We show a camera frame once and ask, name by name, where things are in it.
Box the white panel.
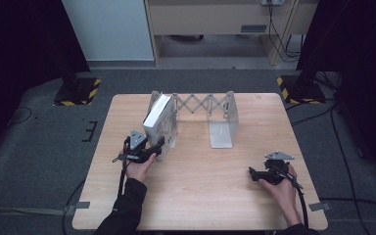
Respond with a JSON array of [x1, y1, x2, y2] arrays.
[[61, 0, 156, 63]]

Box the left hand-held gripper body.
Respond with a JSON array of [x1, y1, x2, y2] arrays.
[[112, 128, 155, 165]]

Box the person's left hand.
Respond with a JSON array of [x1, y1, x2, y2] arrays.
[[123, 152, 158, 184]]

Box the extendable metal bookend rack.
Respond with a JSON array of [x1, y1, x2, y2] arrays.
[[147, 90, 240, 150]]

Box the light wooden cabinet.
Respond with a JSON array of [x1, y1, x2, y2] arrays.
[[143, 0, 319, 67]]

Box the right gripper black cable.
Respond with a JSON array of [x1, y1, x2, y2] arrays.
[[282, 165, 309, 229]]

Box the white hardcover book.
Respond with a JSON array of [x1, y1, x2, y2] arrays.
[[142, 93, 179, 162]]

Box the black floor cable loop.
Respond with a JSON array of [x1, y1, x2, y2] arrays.
[[7, 106, 33, 126]]

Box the person's right hand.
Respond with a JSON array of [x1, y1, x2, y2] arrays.
[[258, 164, 302, 226]]

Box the black striped stand base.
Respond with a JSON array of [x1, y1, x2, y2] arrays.
[[276, 74, 327, 106], [53, 75, 103, 107]]

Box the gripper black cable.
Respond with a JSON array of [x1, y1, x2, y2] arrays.
[[282, 165, 309, 229], [61, 136, 131, 235]]

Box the hanging black cables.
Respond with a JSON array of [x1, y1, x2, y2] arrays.
[[266, 0, 304, 64]]

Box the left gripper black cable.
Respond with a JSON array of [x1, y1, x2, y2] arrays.
[[61, 136, 131, 235]]

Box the black curtain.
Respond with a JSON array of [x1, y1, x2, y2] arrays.
[[296, 0, 376, 189], [0, 0, 91, 167]]

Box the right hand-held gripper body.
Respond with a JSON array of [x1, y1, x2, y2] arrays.
[[259, 150, 296, 187]]

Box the white power strip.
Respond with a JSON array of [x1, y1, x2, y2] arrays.
[[260, 0, 287, 7]]

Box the grey tape strip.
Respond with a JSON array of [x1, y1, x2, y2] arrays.
[[74, 201, 92, 211], [307, 202, 333, 212]]

